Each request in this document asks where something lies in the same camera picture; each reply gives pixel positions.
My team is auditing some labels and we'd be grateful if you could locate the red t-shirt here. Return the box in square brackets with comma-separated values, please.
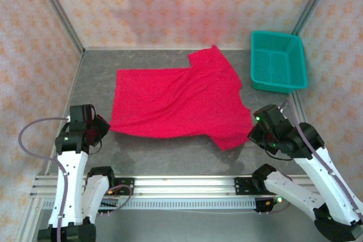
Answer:
[108, 44, 254, 151]

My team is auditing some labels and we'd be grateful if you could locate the black right controller board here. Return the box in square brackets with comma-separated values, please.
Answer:
[254, 196, 286, 215]

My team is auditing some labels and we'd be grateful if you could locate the teal plastic basket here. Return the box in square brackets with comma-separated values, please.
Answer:
[250, 30, 309, 95]

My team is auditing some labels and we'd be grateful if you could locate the aluminium side rail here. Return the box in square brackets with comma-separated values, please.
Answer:
[290, 91, 309, 125]

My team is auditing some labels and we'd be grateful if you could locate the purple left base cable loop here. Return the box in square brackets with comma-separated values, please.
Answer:
[96, 184, 133, 214]

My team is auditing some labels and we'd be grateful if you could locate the long aluminium base rail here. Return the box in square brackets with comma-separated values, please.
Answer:
[29, 174, 340, 198]

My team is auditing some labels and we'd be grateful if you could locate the slotted grey cable tray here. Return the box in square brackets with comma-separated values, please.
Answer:
[41, 198, 258, 211]

